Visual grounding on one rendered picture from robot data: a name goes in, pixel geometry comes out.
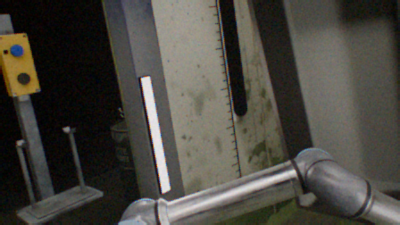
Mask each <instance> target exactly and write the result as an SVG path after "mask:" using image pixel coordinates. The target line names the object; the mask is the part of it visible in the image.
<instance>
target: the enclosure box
mask: <svg viewBox="0 0 400 225"><path fill-rule="evenodd" d="M246 2H247V5H248V10H249V12H250V18H251V21H252V25H253V28H254V35H255V37H256V43H257V45H258V50H259V53H260V58H261V60H262V66H263V72H264V75H265V80H266V82H267V88H268V89H269V95H270V98H271V104H272V110H273V112H274V117H275V120H276V124H277V127H278V133H279V139H280V142H281V147H282V150H283V152H284V157H285V159H286V162H287V161H289V160H293V159H295V158H296V157H297V156H298V154H300V153H301V152H303V150H305V149H307V148H320V149H321V150H323V151H325V152H327V153H328V154H330V155H331V156H332V157H333V159H334V160H335V161H336V162H337V163H338V164H339V165H341V166H342V167H344V168H345V169H347V170H348V171H351V172H352V173H354V174H355V175H357V176H358V177H361V178H363V179H366V180H368V181H369V182H370V183H371V186H372V188H373V189H374V190H377V191H379V192H380V193H382V194H384V195H387V196H390V197H392V198H395V199H396V200H397V201H400V0H246ZM295 200H296V207H297V208H300V209H303V210H308V211H311V212H315V213H321V214H327V215H329V216H335V217H338V218H342V219H346V220H349V221H356V222H361V223H364V224H367V225H377V224H376V223H373V222H372V221H368V220H367V219H364V218H363V217H358V218H357V219H351V218H349V217H347V216H345V215H344V214H341V213H340V212H338V211H335V210H334V209H332V208H331V207H329V206H327V205H326V204H324V203H323V202H322V201H321V200H320V199H318V198H317V197H316V196H315V195H314V194H313V193H308V194H306V195H300V196H295Z"/></svg>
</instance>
